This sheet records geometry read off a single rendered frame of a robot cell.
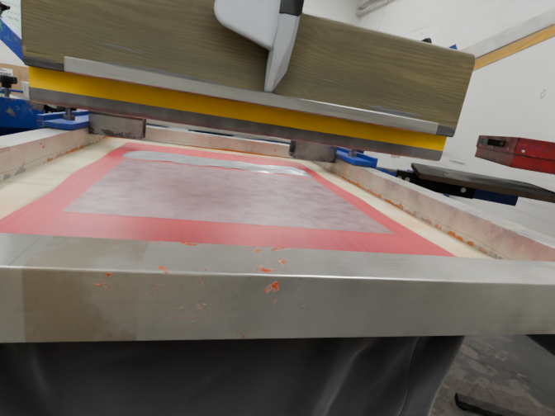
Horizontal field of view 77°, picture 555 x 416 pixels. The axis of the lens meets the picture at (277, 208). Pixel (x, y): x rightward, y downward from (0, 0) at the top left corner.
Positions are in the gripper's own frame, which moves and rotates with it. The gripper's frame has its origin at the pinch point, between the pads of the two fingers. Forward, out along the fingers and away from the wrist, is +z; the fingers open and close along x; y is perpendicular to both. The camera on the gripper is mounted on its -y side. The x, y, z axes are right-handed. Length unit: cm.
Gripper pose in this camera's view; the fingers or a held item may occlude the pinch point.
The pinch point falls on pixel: (272, 78)
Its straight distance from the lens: 31.1
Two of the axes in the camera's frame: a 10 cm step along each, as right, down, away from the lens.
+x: 2.2, 2.9, -9.3
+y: -9.6, -0.8, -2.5
